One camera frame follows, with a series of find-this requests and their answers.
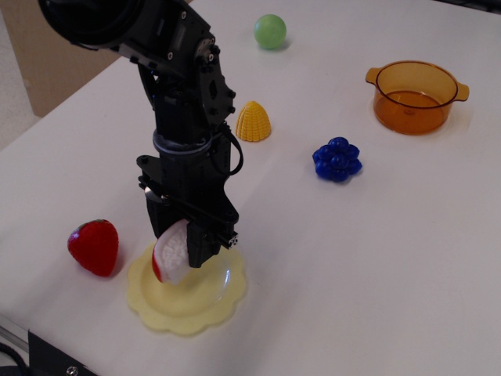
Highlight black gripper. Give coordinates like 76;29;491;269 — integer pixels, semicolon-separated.
136;151;239;268

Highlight green toy ball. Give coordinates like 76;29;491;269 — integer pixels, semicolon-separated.
254;14;287;50

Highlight aluminium table edge rail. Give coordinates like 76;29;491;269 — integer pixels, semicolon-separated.
0;316;29;353

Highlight orange transparent toy pot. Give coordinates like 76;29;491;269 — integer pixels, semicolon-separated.
366;60;470;136

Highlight white red toy sushi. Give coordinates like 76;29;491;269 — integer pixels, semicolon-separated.
152;219;191;285

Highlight red toy strawberry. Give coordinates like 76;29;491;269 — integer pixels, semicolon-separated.
67;219;119;277

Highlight black corner bracket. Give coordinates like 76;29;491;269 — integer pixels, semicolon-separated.
28;331;97;376

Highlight yellow toy corn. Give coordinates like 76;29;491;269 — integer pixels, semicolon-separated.
236;101;272;142

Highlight pale yellow scalloped plate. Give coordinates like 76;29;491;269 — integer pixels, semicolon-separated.
127;245;247;336

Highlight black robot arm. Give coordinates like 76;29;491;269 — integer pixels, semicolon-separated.
39;1;240;268

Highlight blue toy grapes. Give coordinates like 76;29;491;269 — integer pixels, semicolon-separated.
312;137;362;183

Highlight black cable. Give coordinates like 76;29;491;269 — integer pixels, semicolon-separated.
0;342;32;376

